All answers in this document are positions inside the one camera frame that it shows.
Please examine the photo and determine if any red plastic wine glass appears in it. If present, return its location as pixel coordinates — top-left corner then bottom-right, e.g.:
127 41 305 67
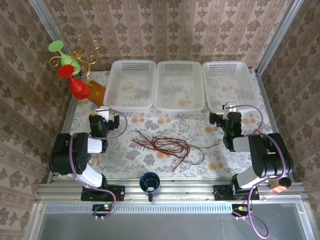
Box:
57 64 91 100

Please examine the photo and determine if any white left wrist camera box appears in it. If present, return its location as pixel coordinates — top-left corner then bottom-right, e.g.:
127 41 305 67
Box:
95 106 111 121

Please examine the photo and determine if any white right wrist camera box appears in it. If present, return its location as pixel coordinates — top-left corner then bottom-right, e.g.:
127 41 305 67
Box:
222 102 237 113

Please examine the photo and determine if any left black controller board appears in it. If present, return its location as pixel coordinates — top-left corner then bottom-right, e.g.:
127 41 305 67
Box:
92 203 113 218

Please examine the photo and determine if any grey slotted cable duct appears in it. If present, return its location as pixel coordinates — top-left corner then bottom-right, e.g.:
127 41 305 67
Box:
44 203 235 214

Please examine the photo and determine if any floral tablecloth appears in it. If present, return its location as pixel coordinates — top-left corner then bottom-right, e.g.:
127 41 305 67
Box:
53 71 280 180

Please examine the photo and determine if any dark blue mug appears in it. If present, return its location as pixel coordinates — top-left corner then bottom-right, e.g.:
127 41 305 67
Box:
139 171 161 202

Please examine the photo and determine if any right black controller board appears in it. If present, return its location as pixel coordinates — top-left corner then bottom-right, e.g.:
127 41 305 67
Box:
231 203 251 217

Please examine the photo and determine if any white plastic basket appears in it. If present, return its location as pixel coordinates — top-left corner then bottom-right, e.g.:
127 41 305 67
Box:
201 60 261 112
103 59 157 113
153 60 205 113

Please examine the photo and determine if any thin red cable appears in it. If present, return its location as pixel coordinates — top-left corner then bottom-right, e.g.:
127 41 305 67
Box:
149 136 224 173
131 135 191 161
132 138 190 173

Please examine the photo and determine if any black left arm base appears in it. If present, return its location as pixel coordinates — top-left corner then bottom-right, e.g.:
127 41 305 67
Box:
80 185 126 202

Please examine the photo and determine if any green plastic wine glass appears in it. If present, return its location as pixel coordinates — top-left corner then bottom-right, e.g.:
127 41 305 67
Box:
48 39 82 76

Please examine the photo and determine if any black controller board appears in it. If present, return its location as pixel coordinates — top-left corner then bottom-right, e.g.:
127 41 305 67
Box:
231 203 251 217
92 203 113 218

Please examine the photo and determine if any aluminium mounting rail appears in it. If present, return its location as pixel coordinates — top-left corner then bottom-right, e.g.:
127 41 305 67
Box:
36 181 307 203

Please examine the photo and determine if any amber plastic cup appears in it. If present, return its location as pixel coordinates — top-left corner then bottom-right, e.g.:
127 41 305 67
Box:
84 79 107 110

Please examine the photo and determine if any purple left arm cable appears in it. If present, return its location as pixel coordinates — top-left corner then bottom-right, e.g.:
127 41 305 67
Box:
69 107 128 221

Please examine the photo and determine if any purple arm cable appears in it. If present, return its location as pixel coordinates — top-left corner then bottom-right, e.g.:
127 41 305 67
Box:
69 107 128 221
232 104 287 240

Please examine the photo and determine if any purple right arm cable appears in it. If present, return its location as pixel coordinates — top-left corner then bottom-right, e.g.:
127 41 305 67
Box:
232 104 287 240

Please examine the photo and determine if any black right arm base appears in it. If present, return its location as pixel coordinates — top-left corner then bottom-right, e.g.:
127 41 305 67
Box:
213 184 261 201

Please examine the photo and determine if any aluminium frame post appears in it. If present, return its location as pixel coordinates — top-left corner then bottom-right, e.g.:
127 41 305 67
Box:
254 0 301 76
27 0 78 141

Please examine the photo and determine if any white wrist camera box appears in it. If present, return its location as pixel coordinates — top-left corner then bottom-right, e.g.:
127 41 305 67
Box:
95 106 111 121
222 102 237 113

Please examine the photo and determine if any small orange object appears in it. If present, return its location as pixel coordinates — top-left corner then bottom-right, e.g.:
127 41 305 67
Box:
269 178 292 193

